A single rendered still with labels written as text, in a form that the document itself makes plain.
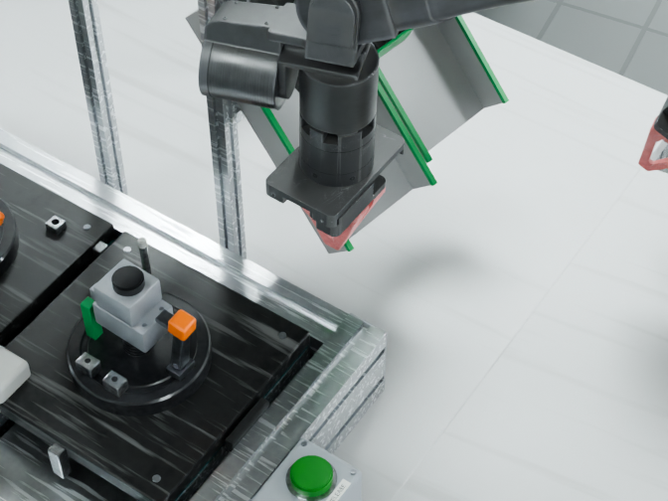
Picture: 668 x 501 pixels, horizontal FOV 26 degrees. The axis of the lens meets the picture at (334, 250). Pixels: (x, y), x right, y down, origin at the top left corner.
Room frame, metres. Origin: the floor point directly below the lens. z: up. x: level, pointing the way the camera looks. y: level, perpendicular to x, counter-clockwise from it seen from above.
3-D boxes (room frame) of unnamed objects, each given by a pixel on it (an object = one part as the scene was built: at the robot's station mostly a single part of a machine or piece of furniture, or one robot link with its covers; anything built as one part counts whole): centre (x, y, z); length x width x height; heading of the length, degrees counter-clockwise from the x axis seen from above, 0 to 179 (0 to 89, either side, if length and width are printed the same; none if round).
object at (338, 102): (0.78, 0.00, 1.40); 0.07 x 0.06 x 0.07; 75
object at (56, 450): (0.74, 0.26, 0.95); 0.01 x 0.01 x 0.04; 56
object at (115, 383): (0.79, 0.21, 1.00); 0.02 x 0.01 x 0.02; 56
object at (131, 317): (0.85, 0.20, 1.06); 0.08 x 0.04 x 0.07; 54
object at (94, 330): (0.86, 0.23, 1.01); 0.01 x 0.01 x 0.05; 56
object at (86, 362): (0.82, 0.23, 1.00); 0.02 x 0.01 x 0.02; 56
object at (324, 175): (0.77, 0.00, 1.34); 0.10 x 0.07 x 0.07; 145
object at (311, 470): (0.71, 0.02, 0.96); 0.04 x 0.04 x 0.02
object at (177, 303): (0.85, 0.19, 0.98); 0.14 x 0.14 x 0.02
